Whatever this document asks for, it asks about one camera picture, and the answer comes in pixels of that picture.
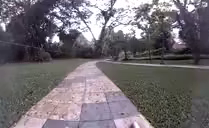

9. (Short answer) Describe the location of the pale stone slab path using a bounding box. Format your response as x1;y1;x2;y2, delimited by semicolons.
11;60;155;128

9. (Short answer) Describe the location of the row of trees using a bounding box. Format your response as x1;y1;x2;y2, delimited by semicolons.
0;0;209;66

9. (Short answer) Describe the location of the green grass lawn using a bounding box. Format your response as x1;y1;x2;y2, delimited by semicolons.
0;58;93;128
95;61;209;128

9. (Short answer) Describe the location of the robot's own part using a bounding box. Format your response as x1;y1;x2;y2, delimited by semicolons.
131;121;142;128

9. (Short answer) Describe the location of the grey side path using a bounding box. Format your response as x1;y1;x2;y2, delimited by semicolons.
103;59;209;71

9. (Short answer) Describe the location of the green grass strip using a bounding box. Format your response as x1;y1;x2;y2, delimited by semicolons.
122;58;209;67

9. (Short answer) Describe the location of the building with reddish roof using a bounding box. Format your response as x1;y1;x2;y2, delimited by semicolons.
169;39;193;55

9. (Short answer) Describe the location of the dark hedge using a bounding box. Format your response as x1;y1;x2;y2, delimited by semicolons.
0;38;53;65

